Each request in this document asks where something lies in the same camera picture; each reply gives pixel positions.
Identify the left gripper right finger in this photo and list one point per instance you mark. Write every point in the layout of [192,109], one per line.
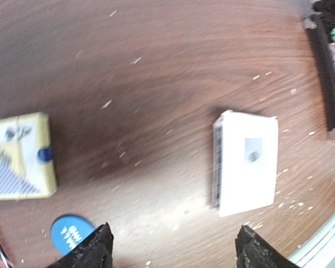
[253,251]

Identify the blue round blind button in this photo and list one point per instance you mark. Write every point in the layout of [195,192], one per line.
[68,231]

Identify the white card deck box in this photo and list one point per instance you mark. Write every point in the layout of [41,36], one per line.
[245,153]

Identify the yellow blue card deck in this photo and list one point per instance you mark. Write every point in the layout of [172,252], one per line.
[26,158]

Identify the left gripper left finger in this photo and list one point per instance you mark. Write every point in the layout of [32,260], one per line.
[95,251]

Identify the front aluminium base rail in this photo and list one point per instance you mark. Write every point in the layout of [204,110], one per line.
[319,250]

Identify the black poker chip case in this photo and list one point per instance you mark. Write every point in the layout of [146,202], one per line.
[318,24]

